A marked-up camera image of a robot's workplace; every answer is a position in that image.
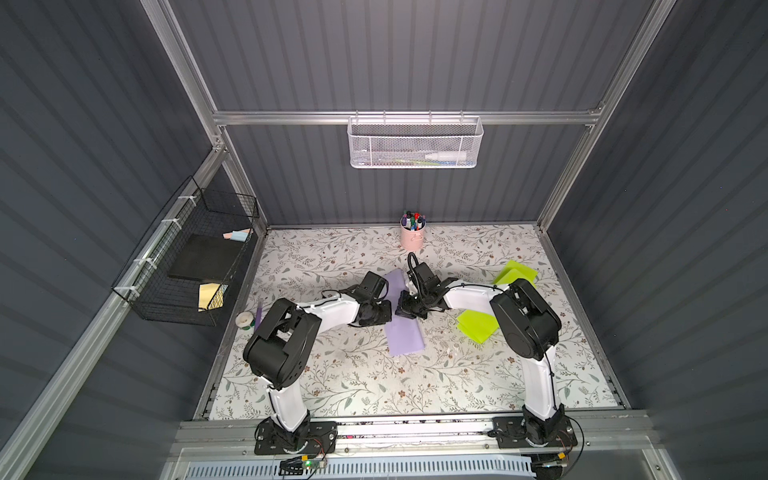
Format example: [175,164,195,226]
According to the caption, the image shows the lavender paper sheet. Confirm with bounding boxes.
[384,269,425,357]

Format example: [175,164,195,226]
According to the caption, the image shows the lime green paper sheet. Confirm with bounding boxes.
[457,310,499,344]

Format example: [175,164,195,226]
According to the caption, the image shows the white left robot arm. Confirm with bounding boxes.
[243,272,392,433]

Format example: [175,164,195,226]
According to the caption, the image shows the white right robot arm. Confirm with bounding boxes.
[396,253,565,432]

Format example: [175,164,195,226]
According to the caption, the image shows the pink pen cup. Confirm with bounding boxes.
[400,219,425,253]

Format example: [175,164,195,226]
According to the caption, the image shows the colored markers in cup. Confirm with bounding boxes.
[400,210,426,231]

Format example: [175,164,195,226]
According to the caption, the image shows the purple marker pen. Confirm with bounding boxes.
[253,302,263,330]

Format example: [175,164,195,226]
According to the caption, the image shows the white tape roll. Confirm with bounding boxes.
[235,311,255,330]

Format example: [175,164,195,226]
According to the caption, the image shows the white bottle in basket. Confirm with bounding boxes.
[425,151,468,164]

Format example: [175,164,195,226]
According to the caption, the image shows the pastel sticky notes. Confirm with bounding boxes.
[223,229,252,242]

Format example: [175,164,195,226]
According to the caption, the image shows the yellow sticky note pad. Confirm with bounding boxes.
[198,283,228,311]

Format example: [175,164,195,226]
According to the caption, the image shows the green circuit board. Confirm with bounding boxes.
[278,456,327,478]

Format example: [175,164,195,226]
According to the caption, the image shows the black notebook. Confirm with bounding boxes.
[168,234,243,283]

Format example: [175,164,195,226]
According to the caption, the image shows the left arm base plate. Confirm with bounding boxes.
[254,418,338,456]

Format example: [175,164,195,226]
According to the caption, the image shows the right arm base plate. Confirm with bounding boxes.
[488,416,579,450]

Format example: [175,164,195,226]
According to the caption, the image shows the white wire mesh basket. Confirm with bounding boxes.
[347,114,484,169]

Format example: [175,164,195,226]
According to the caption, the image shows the black wire wall basket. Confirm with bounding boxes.
[113,178,260,327]

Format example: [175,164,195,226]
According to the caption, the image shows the aluminium mounting rail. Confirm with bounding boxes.
[169,409,661,460]

